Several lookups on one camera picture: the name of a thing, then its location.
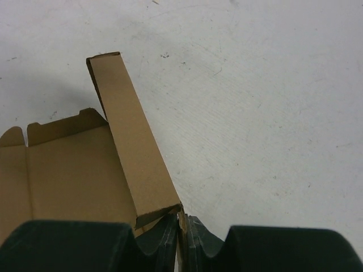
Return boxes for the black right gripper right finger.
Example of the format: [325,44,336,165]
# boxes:
[184,216,362,271]

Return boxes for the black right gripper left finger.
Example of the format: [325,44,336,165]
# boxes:
[1,214,178,271]

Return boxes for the brown cardboard paper box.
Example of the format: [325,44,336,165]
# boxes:
[0,51,188,272]

